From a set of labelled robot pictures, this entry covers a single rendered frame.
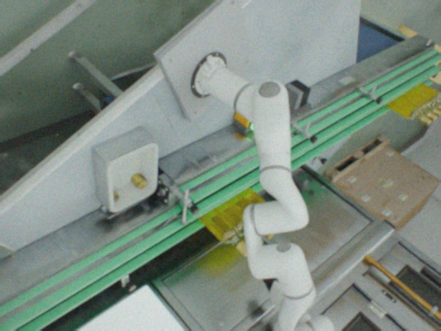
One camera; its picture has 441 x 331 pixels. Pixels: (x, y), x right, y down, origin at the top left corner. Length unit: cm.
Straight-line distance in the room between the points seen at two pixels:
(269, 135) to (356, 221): 92
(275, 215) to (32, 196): 67
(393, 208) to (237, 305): 402
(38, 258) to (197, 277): 52
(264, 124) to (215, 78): 29
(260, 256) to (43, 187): 63
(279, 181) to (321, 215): 81
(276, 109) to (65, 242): 76
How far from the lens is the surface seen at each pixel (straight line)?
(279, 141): 115
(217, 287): 159
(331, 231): 189
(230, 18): 141
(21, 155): 207
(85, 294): 147
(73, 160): 134
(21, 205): 136
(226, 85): 134
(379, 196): 548
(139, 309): 153
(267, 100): 119
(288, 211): 114
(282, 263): 114
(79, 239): 147
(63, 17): 179
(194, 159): 157
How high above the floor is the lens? 164
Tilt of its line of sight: 28 degrees down
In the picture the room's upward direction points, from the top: 131 degrees clockwise
